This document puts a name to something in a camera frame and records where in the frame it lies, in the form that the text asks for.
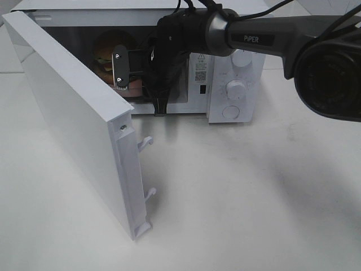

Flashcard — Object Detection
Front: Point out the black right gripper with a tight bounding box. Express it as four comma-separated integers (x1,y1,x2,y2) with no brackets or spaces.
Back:
143,47,189,116

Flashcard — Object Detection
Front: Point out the white microwave door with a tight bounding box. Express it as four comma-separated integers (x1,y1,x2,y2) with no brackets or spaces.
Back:
3,11,156,239

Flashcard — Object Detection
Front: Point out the toy hamburger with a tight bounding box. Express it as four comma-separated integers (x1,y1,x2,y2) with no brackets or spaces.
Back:
92,30,142,85

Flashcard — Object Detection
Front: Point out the round white door-release button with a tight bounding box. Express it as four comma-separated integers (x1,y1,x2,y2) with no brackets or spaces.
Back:
222,106,240,120

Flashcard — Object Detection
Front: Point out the white timer knob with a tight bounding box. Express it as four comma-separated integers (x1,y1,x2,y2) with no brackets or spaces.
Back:
226,80,246,100

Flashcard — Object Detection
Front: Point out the pink round plate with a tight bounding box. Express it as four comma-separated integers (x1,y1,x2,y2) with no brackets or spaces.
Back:
112,79,143,98

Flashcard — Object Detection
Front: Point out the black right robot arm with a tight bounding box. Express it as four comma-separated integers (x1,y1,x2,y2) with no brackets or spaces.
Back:
143,4,360,122

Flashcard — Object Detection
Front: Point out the white warning label sticker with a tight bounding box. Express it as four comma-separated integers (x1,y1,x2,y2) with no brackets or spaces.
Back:
194,54,208,82

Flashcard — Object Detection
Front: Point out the white microwave oven body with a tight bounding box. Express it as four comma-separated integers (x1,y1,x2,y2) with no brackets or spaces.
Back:
3,1,265,123

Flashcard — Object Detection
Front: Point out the upper white power knob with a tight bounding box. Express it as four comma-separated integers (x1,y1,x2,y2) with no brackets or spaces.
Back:
231,50,253,68

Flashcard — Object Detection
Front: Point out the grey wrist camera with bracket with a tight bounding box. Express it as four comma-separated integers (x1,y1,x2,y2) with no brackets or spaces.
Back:
112,45,148,91

